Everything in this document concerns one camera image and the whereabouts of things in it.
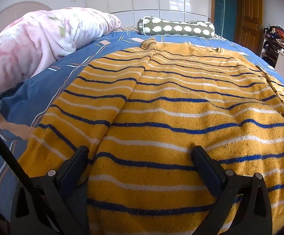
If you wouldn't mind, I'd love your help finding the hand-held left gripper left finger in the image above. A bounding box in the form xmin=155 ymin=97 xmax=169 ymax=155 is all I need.
xmin=10 ymin=146 xmax=90 ymax=235

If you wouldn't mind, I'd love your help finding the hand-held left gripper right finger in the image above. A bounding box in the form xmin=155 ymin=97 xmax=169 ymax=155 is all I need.
xmin=191 ymin=146 xmax=273 ymax=235

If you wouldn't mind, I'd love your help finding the yellow striped knit sweater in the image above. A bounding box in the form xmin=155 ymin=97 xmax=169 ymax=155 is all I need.
xmin=17 ymin=37 xmax=284 ymax=235

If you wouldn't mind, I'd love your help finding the blue patterned bed sheet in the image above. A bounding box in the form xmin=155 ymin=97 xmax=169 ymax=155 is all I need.
xmin=0 ymin=25 xmax=284 ymax=226

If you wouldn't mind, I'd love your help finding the pink floral duvet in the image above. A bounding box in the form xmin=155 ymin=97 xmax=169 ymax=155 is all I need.
xmin=0 ymin=7 xmax=122 ymax=99

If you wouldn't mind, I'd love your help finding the green patterned bolster pillow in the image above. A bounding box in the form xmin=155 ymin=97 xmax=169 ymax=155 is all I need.
xmin=137 ymin=16 xmax=216 ymax=40

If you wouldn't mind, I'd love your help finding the cluttered storage shelf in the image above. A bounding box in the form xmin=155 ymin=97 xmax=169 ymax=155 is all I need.
xmin=260 ymin=24 xmax=284 ymax=67

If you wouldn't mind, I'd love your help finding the teal door panel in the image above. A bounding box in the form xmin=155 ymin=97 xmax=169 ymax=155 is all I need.
xmin=214 ymin=0 xmax=238 ymax=42

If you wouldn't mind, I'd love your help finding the brown wooden door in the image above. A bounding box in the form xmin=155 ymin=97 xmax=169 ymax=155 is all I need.
xmin=233 ymin=0 xmax=264 ymax=52

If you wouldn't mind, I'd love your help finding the beige curved headboard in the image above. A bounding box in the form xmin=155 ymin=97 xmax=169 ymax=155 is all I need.
xmin=0 ymin=1 xmax=53 ymax=47

